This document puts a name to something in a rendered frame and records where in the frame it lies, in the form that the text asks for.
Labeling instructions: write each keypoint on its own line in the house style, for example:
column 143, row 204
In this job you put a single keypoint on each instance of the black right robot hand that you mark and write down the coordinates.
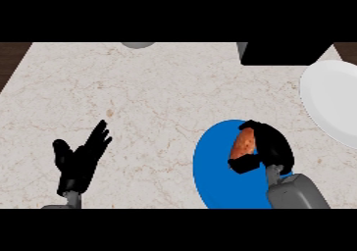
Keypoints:
column 273, row 147

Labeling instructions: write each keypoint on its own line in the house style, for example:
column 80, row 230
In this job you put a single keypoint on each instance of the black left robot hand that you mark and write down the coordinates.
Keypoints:
column 80, row 163

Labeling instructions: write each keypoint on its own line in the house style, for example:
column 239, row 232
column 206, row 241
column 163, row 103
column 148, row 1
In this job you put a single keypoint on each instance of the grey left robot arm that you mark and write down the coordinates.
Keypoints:
column 70, row 201

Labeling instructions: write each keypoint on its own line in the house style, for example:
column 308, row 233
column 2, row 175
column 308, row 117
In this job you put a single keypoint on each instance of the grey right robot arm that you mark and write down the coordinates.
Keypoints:
column 295, row 191

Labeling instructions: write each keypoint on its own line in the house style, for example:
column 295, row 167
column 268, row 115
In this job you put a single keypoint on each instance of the blue plate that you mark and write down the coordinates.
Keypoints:
column 225, row 176

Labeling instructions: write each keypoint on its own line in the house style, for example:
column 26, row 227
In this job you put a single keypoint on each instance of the white plate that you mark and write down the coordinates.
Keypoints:
column 338, row 101

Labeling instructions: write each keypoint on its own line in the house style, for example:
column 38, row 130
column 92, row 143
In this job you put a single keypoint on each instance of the black appliance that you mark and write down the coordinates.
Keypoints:
column 283, row 54

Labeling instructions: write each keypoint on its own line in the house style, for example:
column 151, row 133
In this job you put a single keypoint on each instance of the grey round object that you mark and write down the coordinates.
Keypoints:
column 137, row 45

